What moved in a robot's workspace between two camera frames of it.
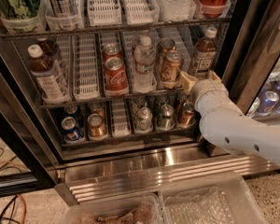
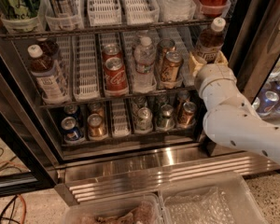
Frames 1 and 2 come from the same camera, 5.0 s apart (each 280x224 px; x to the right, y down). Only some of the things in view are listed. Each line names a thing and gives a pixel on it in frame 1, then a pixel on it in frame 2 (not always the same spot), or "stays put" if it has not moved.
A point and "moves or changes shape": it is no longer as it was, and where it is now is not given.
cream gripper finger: x=188 y=81 to x=194 y=63
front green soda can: x=166 y=121 stays put
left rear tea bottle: x=49 y=48 stays put
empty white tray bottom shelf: x=120 y=119 stays put
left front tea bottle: x=48 y=75 stays put
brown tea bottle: x=205 y=52 moves or changes shape
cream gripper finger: x=213 y=77 to x=221 y=59
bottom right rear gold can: x=180 y=99 stays put
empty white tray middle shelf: x=86 y=76 stays put
